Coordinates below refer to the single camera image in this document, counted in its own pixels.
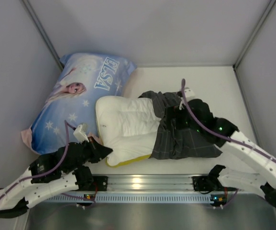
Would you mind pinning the aluminium mounting rail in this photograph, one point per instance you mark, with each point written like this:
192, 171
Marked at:
178, 183

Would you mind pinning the slotted grey cable duct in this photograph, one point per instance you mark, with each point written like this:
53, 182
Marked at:
160, 198

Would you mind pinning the left aluminium corner post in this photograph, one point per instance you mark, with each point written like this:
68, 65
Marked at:
40, 29

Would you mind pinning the white pillow yellow trim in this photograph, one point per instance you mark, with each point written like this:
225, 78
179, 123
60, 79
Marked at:
128, 126

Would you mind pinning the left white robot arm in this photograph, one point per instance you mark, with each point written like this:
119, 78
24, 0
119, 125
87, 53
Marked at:
50, 175

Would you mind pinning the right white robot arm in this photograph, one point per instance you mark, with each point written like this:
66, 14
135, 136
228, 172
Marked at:
227, 137

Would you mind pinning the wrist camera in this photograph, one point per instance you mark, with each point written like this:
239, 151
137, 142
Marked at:
80, 133
186, 94

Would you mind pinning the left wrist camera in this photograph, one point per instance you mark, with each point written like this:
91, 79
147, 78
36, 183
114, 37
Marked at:
80, 133

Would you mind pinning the right aluminium corner post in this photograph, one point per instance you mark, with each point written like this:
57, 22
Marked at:
253, 35

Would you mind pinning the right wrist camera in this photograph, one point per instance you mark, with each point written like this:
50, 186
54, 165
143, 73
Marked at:
186, 94

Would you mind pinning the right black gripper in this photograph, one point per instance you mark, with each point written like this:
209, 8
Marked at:
178, 115

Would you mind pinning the grey checked pillowcase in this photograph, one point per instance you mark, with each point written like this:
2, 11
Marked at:
176, 144

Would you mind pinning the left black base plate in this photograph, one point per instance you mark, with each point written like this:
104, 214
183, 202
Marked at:
99, 184

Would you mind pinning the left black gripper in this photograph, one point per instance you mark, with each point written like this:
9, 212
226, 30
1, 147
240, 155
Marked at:
93, 148

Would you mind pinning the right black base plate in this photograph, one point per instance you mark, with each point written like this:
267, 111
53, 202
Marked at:
203, 184

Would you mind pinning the aluminium corner post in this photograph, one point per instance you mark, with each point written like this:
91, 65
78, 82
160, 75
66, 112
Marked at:
253, 35
40, 29

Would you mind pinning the Elsa print blue pillow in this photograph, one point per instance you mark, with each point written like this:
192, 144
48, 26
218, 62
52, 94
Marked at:
86, 77

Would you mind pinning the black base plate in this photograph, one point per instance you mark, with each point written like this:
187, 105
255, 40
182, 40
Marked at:
99, 184
203, 184

